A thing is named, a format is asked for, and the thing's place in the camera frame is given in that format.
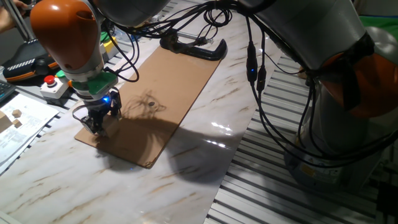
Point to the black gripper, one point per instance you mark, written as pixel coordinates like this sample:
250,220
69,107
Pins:
102,107

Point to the bystander forearm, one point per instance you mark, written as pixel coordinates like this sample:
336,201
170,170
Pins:
5,20

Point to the silver and orange robot arm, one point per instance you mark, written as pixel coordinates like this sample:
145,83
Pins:
326,77

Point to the bystander bare hand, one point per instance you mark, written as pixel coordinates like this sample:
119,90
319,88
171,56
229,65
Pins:
18,3

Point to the grey box red mushroom button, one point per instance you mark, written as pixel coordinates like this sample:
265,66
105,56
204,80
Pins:
54,87

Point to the white printed paper sheets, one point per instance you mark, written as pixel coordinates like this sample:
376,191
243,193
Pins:
28,130

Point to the brown cardboard sheet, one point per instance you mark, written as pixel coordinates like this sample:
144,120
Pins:
161,93

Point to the tiny wooden cube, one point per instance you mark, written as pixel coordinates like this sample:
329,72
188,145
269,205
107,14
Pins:
17,123

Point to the small wooden cube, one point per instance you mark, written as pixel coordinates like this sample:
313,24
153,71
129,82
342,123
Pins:
16,113

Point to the yellow box green mushroom button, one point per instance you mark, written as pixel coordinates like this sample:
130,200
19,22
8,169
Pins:
111,45

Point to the black and orange teach pendant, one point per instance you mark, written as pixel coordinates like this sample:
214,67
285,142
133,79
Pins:
28,65

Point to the large wooden cube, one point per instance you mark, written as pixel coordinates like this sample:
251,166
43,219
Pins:
4,123

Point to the black keyboard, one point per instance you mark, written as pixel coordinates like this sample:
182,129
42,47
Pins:
5,90

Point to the marble pattern table sheet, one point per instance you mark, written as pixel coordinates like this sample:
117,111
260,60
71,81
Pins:
202,174

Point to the grey metal tripod leg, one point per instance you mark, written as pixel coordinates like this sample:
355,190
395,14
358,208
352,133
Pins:
19,21

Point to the black C-clamp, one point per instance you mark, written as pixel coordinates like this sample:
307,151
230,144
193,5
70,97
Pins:
199,51

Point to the green cloth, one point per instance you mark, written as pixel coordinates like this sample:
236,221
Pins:
379,23

